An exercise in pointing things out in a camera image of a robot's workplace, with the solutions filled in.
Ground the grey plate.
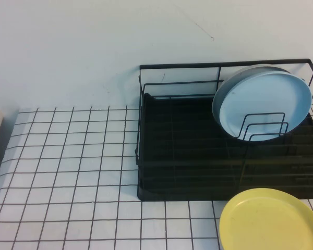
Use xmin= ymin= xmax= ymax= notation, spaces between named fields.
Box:
xmin=218 ymin=64 xmax=293 ymax=88

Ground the light blue plate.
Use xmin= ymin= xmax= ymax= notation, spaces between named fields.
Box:
xmin=212 ymin=69 xmax=313 ymax=143

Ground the yellow plate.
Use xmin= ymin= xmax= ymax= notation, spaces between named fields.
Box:
xmin=219 ymin=187 xmax=313 ymax=250

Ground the white black-grid tablecloth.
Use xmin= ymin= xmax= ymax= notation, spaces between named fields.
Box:
xmin=0 ymin=105 xmax=313 ymax=250

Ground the black drip tray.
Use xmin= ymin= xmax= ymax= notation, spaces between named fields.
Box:
xmin=137 ymin=92 xmax=313 ymax=202

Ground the black wire dish rack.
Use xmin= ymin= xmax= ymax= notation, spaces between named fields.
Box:
xmin=134 ymin=58 xmax=313 ymax=202

